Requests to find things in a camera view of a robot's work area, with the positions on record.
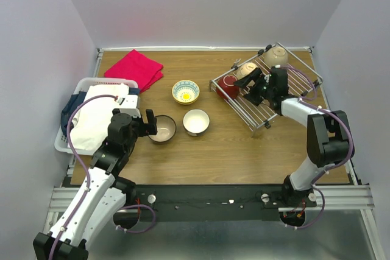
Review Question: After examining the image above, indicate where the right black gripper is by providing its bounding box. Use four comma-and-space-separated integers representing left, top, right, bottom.
233, 67, 274, 106

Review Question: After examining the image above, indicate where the red bowl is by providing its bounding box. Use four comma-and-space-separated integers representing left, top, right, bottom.
216, 75, 239, 100

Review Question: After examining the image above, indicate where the teal white bowl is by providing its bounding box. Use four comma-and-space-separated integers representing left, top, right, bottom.
183, 109, 210, 136

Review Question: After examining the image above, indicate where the cream striped bowl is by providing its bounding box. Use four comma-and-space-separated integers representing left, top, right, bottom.
172, 80, 200, 98

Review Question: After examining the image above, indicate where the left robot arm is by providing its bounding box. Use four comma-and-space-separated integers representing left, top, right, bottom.
33, 109, 157, 259

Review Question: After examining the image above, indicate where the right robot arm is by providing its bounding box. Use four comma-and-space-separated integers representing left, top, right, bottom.
234, 65, 354, 206

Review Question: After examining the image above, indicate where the beige bowl with drawing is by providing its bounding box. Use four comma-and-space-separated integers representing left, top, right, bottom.
235, 62, 258, 80

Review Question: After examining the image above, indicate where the plain beige bowl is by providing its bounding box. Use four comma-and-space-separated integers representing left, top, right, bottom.
263, 46, 288, 67

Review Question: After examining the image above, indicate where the white cloth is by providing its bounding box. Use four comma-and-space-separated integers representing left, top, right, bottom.
70, 83, 129, 153

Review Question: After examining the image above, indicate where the red folded cloth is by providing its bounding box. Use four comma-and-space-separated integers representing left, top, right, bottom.
104, 50, 163, 93

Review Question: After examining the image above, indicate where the navy blue garment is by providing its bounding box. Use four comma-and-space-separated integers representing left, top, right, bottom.
60, 91, 87, 137

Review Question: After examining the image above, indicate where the wire dish rack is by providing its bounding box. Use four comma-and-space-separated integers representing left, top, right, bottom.
208, 42, 323, 136

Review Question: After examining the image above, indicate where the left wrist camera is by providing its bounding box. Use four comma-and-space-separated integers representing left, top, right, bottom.
113, 95, 141, 118

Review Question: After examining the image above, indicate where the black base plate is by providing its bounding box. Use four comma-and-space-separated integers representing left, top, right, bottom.
114, 184, 316, 223

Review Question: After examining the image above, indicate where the aluminium frame rail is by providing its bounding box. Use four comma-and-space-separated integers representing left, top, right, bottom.
49, 185, 375, 213

